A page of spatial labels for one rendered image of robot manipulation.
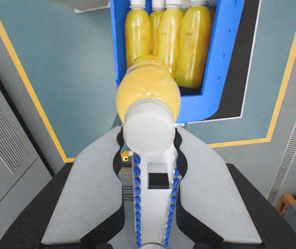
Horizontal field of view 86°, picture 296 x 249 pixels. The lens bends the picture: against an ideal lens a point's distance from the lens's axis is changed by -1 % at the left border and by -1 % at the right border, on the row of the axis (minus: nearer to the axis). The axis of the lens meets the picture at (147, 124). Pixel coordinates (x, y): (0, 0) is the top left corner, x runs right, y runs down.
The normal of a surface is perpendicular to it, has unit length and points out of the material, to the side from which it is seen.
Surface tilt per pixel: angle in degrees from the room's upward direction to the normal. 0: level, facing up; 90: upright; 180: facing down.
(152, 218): 0
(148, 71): 80
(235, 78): 0
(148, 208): 0
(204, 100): 25
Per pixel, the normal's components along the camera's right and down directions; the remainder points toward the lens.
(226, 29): 0.55, 0.42
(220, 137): 0.00, 0.50
